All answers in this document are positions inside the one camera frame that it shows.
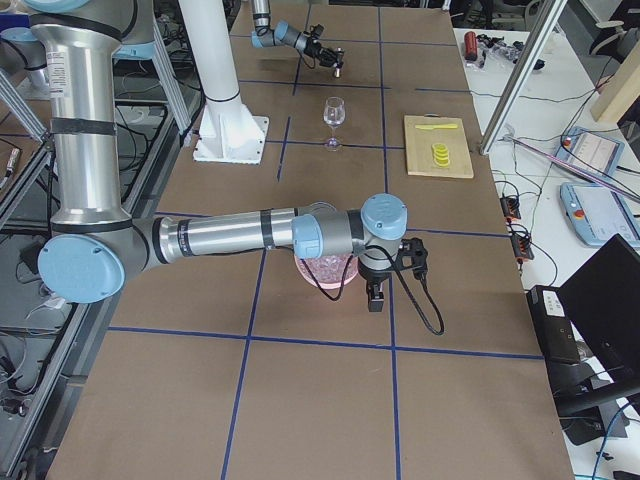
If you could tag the clear ice cubes pile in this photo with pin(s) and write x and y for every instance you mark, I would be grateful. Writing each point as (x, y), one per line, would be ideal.
(328, 270)

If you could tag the black box device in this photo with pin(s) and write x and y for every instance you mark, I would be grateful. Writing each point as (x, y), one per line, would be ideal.
(552, 327)

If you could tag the steel cocktail jigger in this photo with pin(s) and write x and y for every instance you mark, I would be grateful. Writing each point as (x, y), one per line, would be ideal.
(339, 62)

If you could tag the black laptop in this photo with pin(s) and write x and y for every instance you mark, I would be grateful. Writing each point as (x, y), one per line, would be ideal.
(602, 301)

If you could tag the orange black connector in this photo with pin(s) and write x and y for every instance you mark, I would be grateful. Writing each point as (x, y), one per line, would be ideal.
(510, 206)
(521, 245)

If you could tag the clear wine glass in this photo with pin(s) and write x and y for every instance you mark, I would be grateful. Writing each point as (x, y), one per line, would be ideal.
(334, 116)

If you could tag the yellow plastic knife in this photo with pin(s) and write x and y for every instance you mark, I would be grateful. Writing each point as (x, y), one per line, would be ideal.
(432, 127)

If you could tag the aluminium frame post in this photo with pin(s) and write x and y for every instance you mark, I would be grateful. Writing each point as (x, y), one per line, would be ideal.
(535, 43)

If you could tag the teach pendant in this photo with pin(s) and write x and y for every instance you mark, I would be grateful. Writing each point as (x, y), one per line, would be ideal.
(597, 214)
(590, 151)

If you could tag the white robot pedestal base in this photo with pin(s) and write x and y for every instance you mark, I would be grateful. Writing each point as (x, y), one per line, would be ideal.
(228, 132)

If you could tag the teach pendant near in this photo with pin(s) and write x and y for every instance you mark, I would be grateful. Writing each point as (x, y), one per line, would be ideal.
(597, 214)

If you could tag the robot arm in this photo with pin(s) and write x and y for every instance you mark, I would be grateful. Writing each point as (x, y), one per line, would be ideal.
(306, 43)
(96, 246)

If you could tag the teach pendant far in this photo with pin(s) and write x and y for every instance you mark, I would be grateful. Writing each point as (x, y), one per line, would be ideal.
(590, 151)

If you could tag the orange black connector far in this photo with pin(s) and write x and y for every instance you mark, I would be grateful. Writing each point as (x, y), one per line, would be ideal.
(510, 206)

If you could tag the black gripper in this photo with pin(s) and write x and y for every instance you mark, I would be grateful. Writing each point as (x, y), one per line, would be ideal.
(373, 275)
(316, 51)

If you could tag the pink bowl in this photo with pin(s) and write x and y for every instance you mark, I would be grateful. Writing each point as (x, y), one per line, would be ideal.
(351, 273)

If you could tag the wooden plank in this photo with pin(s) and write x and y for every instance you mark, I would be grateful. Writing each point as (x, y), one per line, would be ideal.
(621, 91)

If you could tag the red cylinder can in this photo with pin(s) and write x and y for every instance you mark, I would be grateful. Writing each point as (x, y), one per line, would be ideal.
(470, 46)

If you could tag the bamboo cutting board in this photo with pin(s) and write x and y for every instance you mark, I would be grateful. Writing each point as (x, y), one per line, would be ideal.
(419, 151)

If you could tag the orange black connector near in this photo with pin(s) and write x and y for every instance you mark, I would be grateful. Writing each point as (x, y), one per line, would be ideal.
(521, 245)

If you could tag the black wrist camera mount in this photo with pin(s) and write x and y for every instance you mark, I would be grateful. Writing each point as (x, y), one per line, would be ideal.
(412, 256)

